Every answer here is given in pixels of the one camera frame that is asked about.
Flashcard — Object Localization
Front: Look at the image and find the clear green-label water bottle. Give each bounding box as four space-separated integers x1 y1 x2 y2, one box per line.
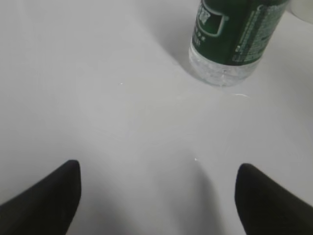
189 0 289 87

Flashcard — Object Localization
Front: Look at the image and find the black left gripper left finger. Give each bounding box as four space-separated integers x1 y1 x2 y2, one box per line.
0 160 81 235

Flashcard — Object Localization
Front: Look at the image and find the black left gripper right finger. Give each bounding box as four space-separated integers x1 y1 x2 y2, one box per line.
235 163 313 235

